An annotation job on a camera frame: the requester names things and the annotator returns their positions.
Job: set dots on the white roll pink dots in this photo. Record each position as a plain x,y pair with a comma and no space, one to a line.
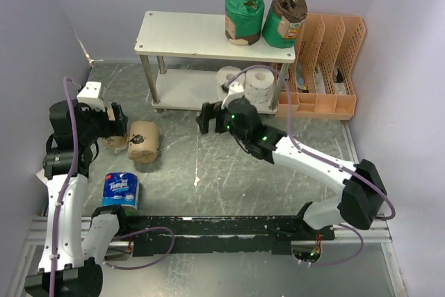
259,84

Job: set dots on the blue Tempo wrapped roll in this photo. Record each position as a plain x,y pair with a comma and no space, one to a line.
121,188

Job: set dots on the beige roll cloud print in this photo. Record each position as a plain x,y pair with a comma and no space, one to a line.
143,142

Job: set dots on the orange plastic file organizer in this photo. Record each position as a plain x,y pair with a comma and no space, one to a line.
320,77

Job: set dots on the beige roll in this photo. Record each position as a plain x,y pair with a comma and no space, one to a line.
116,143

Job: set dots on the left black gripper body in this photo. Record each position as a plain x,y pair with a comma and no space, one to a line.
94,122

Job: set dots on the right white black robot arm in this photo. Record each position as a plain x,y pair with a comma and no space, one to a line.
359,189

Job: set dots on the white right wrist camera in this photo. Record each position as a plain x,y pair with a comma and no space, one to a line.
235,91

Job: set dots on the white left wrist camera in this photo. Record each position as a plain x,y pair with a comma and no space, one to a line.
92,95

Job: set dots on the white two-tier shelf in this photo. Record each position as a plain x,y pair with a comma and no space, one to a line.
193,36

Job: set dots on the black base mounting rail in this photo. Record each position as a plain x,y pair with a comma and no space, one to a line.
208,234

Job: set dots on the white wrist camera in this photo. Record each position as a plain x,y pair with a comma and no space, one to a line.
235,91
92,95

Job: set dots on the green brown roll orange label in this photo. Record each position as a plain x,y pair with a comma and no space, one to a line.
284,22

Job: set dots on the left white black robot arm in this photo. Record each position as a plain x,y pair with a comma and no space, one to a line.
71,263

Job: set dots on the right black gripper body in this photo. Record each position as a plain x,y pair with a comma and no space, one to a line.
223,124

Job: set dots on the aluminium frame rail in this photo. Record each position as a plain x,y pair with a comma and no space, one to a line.
379,232

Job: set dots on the plain white toilet roll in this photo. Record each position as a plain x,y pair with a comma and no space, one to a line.
223,75

